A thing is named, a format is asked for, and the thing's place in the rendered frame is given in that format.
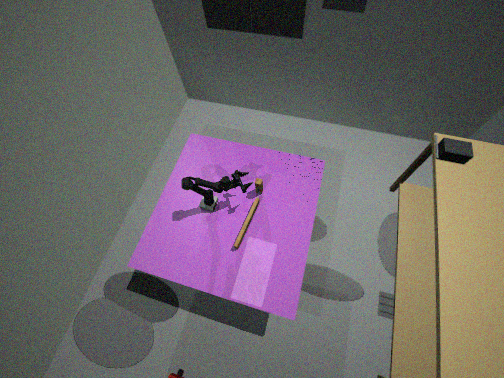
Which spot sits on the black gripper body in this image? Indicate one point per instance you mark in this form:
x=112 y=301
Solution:
x=243 y=188

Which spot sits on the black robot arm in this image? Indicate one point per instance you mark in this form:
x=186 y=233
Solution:
x=223 y=184

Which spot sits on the wooden board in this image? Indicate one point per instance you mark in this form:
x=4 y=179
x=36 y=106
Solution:
x=246 y=223

